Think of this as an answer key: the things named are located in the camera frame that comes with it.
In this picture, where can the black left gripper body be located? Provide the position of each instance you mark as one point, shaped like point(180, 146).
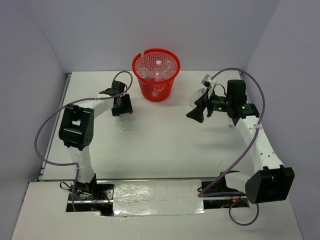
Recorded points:
point(121, 102)

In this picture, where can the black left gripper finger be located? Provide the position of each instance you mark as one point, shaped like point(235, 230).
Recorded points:
point(117, 111)
point(128, 109)

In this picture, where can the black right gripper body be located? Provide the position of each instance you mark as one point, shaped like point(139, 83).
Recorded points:
point(216, 103)

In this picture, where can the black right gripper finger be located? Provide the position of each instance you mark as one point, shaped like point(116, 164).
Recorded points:
point(202, 99)
point(197, 113)

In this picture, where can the clear wide-mouth plastic jar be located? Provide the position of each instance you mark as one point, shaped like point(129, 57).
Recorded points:
point(195, 96)

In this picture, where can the blue label plastic bottle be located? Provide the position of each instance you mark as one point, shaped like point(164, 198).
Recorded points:
point(144, 74)

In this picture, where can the clear bottle blue-white cap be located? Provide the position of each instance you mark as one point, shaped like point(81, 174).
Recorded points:
point(157, 72)

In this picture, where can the clear ribbed plastic bottle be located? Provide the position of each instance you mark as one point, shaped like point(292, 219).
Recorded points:
point(167, 69)

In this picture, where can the clear bottle white cap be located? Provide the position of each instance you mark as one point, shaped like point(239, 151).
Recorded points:
point(126, 121)

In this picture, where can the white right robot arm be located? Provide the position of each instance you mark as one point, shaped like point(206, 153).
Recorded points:
point(271, 181)

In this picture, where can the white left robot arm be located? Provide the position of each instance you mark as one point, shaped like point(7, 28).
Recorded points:
point(77, 129)

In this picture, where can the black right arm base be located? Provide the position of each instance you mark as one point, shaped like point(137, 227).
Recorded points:
point(220, 189)

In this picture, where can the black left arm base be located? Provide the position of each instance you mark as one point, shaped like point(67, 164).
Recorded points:
point(100, 201)

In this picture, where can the red mesh plastic bin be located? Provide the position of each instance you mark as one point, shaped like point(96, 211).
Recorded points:
point(152, 90)

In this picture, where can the silver foil covered panel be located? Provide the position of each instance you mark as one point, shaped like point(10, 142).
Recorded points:
point(157, 198)

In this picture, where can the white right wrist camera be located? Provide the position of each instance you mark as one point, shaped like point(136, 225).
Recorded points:
point(209, 82)

